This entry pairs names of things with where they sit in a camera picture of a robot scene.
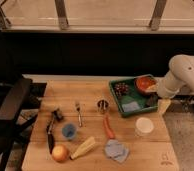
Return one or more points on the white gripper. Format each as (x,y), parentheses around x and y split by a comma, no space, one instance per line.
(167,88)

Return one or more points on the blue-grey towel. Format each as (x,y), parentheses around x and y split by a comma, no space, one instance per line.
(116,150)

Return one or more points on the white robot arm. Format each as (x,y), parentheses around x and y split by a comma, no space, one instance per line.
(181,72)

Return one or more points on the white paper cup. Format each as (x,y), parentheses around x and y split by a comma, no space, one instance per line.
(143,126)

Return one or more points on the small metal cup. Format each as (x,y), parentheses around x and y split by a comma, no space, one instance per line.
(103,106)

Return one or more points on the blue plastic cup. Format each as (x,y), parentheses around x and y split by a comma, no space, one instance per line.
(69,131)

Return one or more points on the dark brown object in tray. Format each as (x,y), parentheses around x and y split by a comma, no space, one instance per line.
(152,101)

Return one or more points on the orange bowl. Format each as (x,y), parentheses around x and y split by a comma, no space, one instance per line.
(142,83)

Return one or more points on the green plastic tray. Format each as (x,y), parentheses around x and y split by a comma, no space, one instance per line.
(132,95)

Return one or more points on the dark red grapes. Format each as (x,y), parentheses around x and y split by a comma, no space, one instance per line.
(121,89)

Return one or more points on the orange carrot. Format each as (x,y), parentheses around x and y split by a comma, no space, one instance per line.
(109,132)

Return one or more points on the yellow corn cob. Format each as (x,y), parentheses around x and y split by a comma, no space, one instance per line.
(83,148)

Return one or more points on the red-yellow apple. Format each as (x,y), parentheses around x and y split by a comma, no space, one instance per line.
(60,153)

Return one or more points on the black office chair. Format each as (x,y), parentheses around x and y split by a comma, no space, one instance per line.
(23,94)

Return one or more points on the black handled kitchen tool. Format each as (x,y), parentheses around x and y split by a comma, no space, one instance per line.
(55,116)

